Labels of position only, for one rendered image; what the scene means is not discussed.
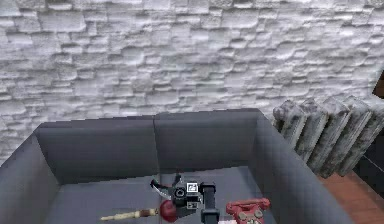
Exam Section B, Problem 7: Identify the beige baseball bat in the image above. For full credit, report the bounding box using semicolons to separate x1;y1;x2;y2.
99;207;160;222

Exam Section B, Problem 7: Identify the red apple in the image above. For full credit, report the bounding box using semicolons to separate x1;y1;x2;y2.
159;199;180;224

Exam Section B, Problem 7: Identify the grey white ribbed radiator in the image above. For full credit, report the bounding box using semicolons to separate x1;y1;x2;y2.
272;95;384;180

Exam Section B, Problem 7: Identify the red telephone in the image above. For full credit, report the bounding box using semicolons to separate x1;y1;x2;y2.
225;197;271;224

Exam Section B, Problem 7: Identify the black cabinet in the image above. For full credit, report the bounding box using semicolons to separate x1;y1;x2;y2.
352;127;384;199

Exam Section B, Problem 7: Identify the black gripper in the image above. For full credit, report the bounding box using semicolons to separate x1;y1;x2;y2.
149;172;188;207

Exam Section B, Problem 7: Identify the dark grey sofa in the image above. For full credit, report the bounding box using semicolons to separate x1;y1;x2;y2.
0;107;355;224

